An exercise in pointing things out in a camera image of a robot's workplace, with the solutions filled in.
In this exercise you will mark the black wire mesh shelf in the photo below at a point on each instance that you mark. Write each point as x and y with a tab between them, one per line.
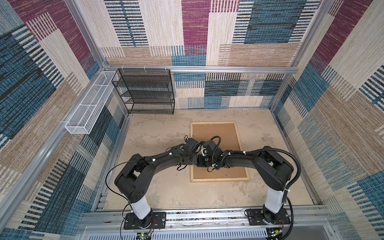
145	91

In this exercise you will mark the white wire mesh basket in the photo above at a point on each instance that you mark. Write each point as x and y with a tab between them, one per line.
86	114

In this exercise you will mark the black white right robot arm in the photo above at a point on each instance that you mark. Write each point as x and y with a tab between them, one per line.
278	168

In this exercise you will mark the light wooden picture frame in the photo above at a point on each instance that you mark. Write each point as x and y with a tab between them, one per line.
237	132

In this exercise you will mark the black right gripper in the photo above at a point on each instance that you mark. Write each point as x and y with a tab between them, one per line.
200	164

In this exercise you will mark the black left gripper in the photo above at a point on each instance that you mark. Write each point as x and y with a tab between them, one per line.
195	159

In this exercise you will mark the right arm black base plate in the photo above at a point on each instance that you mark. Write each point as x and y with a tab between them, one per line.
259	217

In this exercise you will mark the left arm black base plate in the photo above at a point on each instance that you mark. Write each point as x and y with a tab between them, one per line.
155	220

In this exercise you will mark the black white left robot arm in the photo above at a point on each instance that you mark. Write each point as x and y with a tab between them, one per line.
134	179

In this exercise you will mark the aluminium front rail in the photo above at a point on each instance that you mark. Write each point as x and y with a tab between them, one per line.
309	223

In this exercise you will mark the brown hardboard backing panel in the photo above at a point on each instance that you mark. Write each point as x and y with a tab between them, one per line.
216	132

